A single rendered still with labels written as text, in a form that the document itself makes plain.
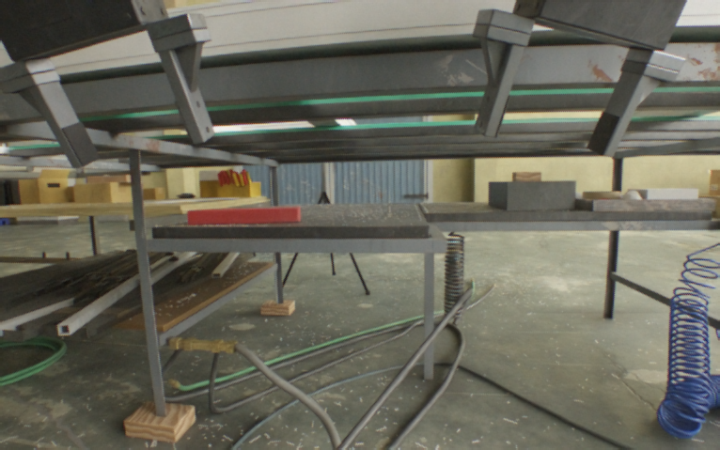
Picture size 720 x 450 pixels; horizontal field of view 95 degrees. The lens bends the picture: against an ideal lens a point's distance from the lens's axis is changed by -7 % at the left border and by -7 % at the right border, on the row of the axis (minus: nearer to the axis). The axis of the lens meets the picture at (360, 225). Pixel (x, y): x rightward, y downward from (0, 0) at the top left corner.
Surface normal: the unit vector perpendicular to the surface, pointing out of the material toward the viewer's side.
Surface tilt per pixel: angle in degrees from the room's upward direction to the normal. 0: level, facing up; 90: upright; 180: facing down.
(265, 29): 90
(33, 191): 90
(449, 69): 90
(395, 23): 90
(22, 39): 113
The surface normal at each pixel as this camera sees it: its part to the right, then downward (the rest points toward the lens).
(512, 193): -0.13, 0.11
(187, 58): -0.04, 0.50
